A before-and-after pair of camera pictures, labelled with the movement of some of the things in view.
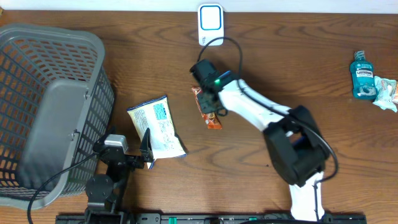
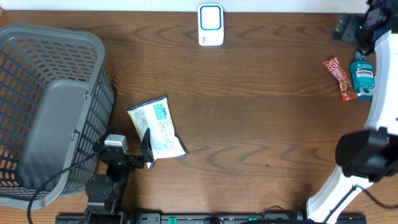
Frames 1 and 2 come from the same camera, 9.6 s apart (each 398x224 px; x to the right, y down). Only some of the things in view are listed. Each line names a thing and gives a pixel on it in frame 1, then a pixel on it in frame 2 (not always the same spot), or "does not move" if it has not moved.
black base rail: [216, 219] does not move
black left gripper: [145, 153] does not move
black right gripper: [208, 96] -> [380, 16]
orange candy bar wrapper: [211, 118] -> [347, 93]
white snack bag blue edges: [155, 115] does not move
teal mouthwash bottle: [363, 76] does not move
